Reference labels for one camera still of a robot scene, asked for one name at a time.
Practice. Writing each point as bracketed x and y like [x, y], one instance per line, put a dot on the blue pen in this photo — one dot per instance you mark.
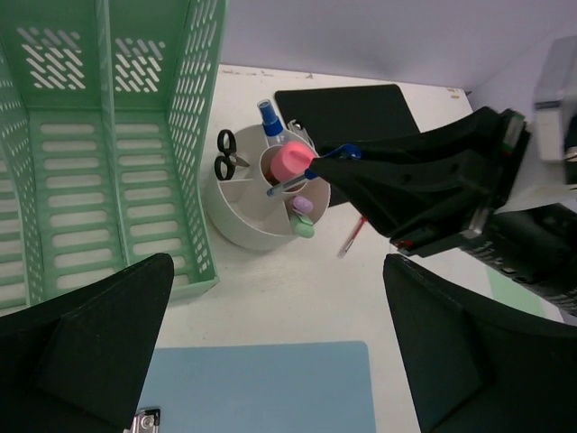
[311, 169]

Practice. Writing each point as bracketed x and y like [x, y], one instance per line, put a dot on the red pen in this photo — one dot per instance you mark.
[351, 237]

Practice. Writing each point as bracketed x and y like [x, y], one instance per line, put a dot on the blue clipboard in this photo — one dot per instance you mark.
[314, 387]

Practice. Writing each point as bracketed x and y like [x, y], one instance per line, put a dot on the white round desk organizer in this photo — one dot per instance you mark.
[240, 207]

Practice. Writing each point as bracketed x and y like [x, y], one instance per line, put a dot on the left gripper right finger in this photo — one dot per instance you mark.
[474, 364]

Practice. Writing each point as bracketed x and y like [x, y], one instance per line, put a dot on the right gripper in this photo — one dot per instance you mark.
[551, 172]

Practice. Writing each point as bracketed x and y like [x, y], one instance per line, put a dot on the green mesh file organizer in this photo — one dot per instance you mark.
[104, 115]

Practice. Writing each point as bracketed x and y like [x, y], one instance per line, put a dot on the purple highlighter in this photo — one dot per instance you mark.
[302, 205]

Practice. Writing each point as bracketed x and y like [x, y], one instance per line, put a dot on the black clipboard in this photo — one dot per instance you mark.
[348, 114]

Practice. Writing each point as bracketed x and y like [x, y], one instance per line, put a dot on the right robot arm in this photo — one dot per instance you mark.
[452, 187]

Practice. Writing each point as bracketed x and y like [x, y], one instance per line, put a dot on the black handled scissors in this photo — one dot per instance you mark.
[228, 160]

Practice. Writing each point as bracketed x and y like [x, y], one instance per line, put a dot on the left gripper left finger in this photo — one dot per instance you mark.
[78, 363]

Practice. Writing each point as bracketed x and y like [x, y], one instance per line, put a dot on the green clipboard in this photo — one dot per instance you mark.
[513, 295]

